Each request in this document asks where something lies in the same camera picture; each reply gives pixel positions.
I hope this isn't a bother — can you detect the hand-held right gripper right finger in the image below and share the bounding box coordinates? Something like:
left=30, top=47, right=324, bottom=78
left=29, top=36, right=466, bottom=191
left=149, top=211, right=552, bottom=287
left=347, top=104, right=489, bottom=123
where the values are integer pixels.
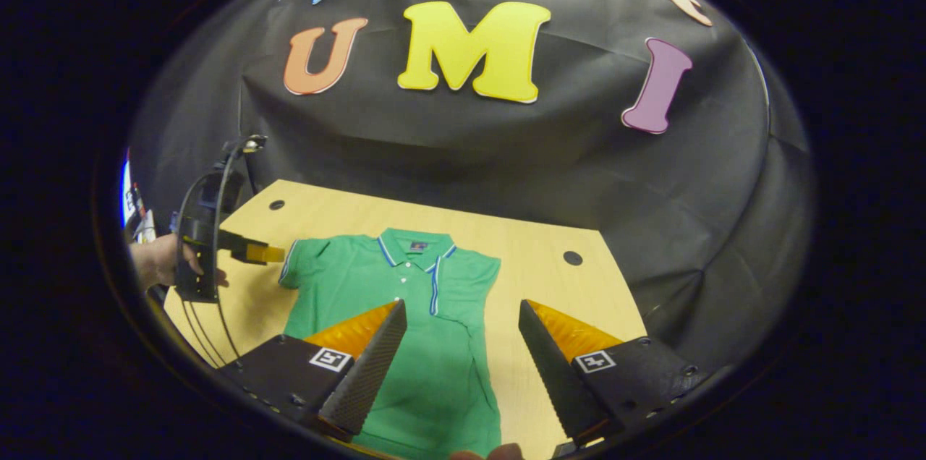
left=517, top=299, right=701, bottom=446

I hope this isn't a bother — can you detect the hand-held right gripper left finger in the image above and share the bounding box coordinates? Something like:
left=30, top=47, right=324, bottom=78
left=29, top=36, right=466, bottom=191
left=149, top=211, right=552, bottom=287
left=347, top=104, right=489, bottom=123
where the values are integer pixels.
left=217, top=299, right=408, bottom=444

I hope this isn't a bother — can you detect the green T-shirt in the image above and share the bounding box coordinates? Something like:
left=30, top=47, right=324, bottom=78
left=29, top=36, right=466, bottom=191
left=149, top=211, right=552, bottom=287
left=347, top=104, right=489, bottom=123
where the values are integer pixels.
left=279, top=229, right=504, bottom=459

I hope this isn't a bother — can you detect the white printed panel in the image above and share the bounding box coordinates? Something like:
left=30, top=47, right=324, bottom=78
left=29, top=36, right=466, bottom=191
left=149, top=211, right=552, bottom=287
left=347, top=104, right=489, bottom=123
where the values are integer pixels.
left=122, top=160, right=156, bottom=244

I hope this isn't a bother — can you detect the black backdrop cloth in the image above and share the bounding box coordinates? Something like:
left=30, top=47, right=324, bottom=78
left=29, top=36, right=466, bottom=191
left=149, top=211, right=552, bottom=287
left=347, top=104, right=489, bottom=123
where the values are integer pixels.
left=127, top=0, right=815, bottom=374

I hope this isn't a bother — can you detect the black cable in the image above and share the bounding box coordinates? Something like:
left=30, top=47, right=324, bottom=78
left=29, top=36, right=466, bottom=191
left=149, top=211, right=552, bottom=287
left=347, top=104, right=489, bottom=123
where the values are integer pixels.
left=216, top=299, right=243, bottom=362
left=179, top=297, right=218, bottom=368

